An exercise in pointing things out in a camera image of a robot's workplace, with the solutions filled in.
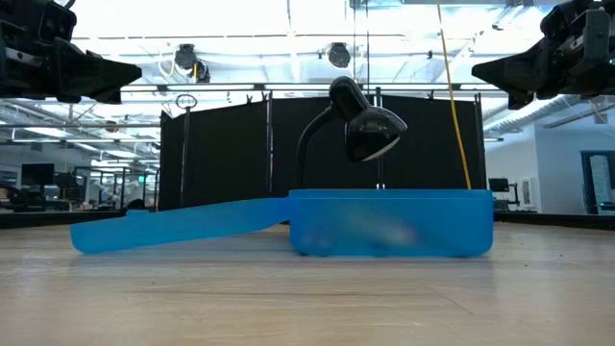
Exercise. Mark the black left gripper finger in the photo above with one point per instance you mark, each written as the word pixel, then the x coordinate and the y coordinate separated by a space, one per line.
pixel 103 97
pixel 91 72

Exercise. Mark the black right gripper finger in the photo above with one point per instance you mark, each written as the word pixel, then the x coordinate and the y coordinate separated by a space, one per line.
pixel 523 72
pixel 519 101

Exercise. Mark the blue plastic supply box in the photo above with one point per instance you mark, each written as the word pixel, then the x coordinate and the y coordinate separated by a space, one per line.
pixel 384 221

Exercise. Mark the black computer monitor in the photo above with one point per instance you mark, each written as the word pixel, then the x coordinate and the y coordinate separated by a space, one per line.
pixel 499 185
pixel 37 174

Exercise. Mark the black hanging light fixture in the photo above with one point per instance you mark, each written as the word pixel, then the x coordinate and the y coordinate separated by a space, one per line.
pixel 185 57
pixel 339 55

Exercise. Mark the black partition screen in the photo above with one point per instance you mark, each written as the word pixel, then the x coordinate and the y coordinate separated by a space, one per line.
pixel 226 154

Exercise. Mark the black desk lamp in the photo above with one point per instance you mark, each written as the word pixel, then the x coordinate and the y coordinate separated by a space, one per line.
pixel 370 130

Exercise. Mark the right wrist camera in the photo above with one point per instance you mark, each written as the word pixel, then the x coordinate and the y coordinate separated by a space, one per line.
pixel 559 21

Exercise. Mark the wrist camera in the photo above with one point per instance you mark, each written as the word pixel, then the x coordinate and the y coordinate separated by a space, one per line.
pixel 48 21
pixel 559 21

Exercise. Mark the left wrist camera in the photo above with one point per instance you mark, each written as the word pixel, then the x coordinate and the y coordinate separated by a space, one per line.
pixel 48 21

